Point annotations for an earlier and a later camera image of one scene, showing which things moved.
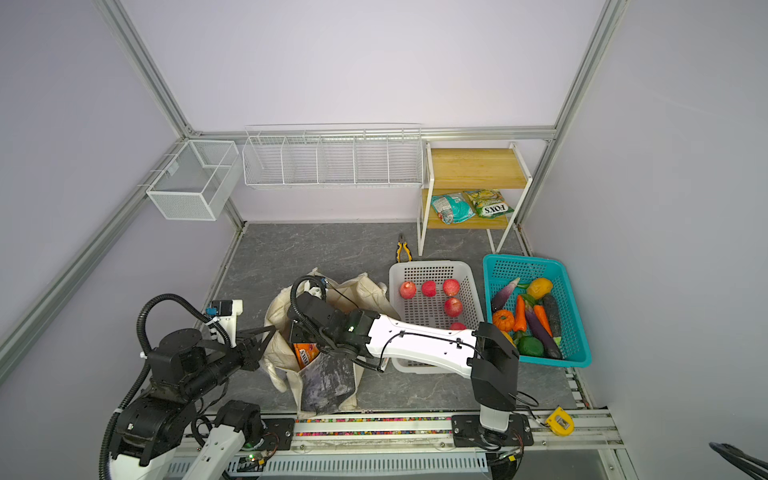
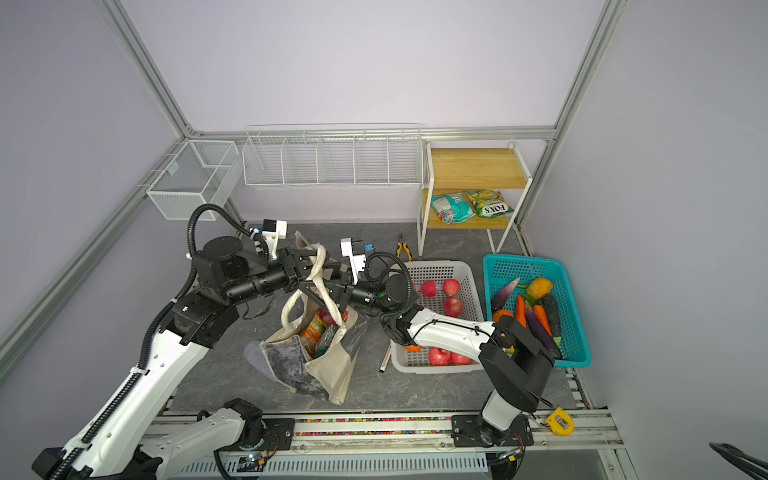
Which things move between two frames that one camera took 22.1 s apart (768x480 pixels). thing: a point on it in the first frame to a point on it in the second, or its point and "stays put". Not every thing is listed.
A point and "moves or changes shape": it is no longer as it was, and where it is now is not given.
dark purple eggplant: [550, 344] stays put
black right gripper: [296, 327] to [349, 295]
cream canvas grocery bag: [327, 381] to [301, 240]
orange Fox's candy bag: [305, 352] moves or changes shape
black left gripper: [252, 350] to [291, 262]
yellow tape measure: [560, 422] stays put
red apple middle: [453, 307] stays put
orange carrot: [542, 317] stays put
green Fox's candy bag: [488, 203] stays put
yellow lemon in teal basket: [539, 287] stays put
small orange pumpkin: [504, 319] stays put
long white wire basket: [382, 155] stays put
